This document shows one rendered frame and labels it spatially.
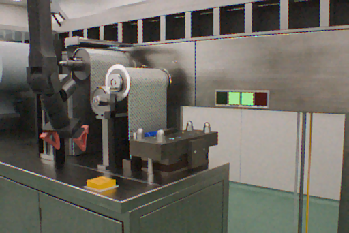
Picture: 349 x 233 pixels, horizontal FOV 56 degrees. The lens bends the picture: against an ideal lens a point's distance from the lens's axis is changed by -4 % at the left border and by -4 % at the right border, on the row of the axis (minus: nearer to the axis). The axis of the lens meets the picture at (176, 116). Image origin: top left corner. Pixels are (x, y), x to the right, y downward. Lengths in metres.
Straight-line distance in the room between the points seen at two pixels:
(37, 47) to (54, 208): 0.67
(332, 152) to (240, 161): 1.08
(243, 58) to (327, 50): 0.34
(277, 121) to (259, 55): 2.52
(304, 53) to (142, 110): 0.68
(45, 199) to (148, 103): 0.57
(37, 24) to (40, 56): 0.09
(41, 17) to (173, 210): 0.77
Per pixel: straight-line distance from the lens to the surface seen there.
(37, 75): 0.98
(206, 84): 1.52
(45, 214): 1.47
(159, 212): 1.19
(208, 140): 1.48
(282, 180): 3.98
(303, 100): 1.34
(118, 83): 1.37
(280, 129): 3.88
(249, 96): 1.41
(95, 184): 1.15
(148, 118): 1.45
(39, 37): 0.97
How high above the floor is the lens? 1.25
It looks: 6 degrees down
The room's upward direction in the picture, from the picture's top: straight up
